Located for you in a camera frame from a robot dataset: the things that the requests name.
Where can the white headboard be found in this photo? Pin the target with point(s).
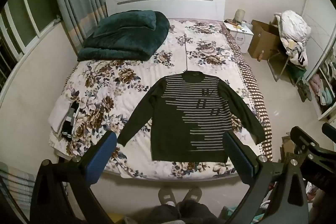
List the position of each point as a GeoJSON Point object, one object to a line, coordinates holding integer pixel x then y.
{"type": "Point", "coordinates": [168, 5]}

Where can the small brown cardboard box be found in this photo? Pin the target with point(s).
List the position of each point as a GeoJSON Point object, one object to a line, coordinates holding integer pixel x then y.
{"type": "Point", "coordinates": [287, 148]}

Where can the window with white frame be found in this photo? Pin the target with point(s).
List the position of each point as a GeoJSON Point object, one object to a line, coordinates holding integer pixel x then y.
{"type": "Point", "coordinates": [23, 19]}

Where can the dark striped sweater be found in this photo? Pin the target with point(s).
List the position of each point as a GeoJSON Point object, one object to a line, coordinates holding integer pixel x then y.
{"type": "Point", "coordinates": [189, 119]}

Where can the white nightstand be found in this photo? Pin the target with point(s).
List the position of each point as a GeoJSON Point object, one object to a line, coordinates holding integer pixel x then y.
{"type": "Point", "coordinates": [240, 35]}

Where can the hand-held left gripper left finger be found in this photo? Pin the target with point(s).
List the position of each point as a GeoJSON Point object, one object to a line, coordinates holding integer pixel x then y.
{"type": "Point", "coordinates": [105, 153]}

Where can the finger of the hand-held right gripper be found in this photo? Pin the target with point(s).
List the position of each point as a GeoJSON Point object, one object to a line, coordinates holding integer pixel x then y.
{"type": "Point", "coordinates": [330, 129]}
{"type": "Point", "coordinates": [305, 138]}

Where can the beige table lamp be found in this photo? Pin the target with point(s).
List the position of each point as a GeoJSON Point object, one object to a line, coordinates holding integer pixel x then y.
{"type": "Point", "coordinates": [239, 16]}

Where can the black white striped folded garment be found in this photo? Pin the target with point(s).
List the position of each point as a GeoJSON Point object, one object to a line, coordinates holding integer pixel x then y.
{"type": "Point", "coordinates": [70, 119]}

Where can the bed with floral sheet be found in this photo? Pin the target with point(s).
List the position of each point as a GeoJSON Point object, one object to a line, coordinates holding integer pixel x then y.
{"type": "Point", "coordinates": [105, 87]}

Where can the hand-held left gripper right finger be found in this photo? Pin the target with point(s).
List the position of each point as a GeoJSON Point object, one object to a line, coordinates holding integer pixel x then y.
{"type": "Point", "coordinates": [244, 159]}

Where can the dark green blanket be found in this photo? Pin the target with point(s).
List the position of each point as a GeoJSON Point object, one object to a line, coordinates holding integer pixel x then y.
{"type": "Point", "coordinates": [123, 35]}

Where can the grey slipper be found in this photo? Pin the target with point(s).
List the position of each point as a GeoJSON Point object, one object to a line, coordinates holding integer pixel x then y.
{"type": "Point", "coordinates": [166, 196]}
{"type": "Point", "coordinates": [192, 195]}

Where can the large brown cardboard box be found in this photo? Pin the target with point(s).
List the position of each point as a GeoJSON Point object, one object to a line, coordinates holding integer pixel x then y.
{"type": "Point", "coordinates": [265, 40]}

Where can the person's dark trousers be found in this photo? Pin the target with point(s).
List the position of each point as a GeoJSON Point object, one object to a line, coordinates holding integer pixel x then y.
{"type": "Point", "coordinates": [183, 213]}

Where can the folded clothes in wardrobe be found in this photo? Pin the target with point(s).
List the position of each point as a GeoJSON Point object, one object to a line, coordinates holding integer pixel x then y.
{"type": "Point", "coordinates": [324, 92]}

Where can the pale striped cloth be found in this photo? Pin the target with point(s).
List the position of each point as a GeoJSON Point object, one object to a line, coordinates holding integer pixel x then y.
{"type": "Point", "coordinates": [15, 184]}

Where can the white folded cloth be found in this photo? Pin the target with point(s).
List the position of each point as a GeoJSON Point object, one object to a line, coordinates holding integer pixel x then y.
{"type": "Point", "coordinates": [59, 113]}

